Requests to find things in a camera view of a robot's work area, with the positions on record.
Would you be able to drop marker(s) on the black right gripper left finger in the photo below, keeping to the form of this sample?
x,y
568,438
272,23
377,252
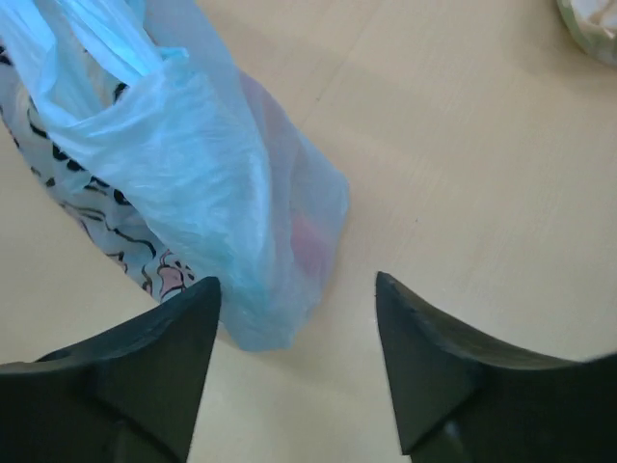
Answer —
x,y
129,394

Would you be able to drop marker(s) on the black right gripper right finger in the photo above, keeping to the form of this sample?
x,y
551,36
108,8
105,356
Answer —
x,y
460,395

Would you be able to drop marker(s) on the blue printed plastic bag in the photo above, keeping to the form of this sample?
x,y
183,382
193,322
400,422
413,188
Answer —
x,y
176,162

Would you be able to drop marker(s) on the orange knotted plastic bag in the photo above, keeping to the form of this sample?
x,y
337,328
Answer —
x,y
592,24

